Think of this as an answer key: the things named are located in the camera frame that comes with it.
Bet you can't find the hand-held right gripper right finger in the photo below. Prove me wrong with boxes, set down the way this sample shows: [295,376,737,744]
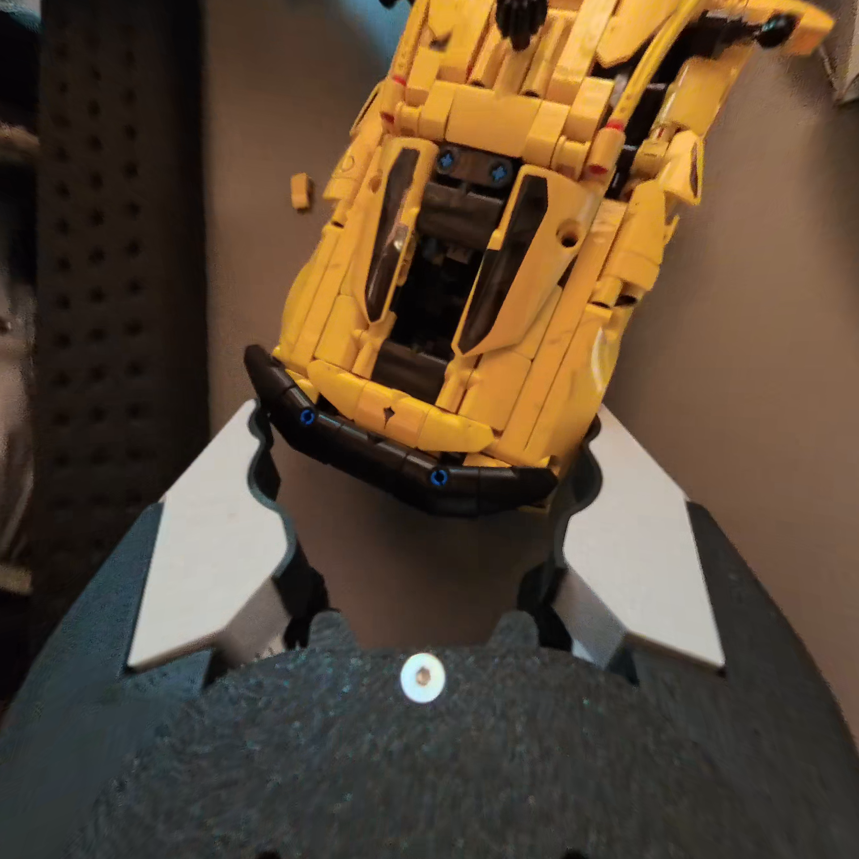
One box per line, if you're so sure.
[515,403,728,675]

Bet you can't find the grey desk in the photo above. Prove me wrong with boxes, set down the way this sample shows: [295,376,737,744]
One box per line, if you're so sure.
[201,0,859,806]

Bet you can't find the yellow toy brick car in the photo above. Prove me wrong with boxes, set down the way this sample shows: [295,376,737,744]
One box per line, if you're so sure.
[243,0,838,519]

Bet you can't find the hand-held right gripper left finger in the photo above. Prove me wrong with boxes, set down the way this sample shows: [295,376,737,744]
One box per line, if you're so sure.
[126,399,331,674]

